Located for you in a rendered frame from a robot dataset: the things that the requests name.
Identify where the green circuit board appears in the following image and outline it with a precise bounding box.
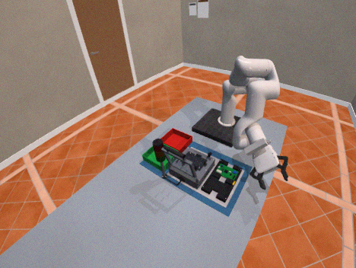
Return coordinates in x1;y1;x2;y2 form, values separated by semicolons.
215;164;239;180

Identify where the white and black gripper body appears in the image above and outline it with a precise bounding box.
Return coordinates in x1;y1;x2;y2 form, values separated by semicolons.
252;145;281;175

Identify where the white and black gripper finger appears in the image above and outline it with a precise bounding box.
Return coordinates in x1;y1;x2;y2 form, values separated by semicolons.
277;156;288;181
250;167;266;190

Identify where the red bin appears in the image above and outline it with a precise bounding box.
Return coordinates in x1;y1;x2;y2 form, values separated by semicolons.
161;128;192;153

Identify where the green bin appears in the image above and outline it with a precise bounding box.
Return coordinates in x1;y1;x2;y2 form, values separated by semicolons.
142;146;169;171

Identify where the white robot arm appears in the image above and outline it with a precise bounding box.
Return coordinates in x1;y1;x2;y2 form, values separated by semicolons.
218;56;280;155

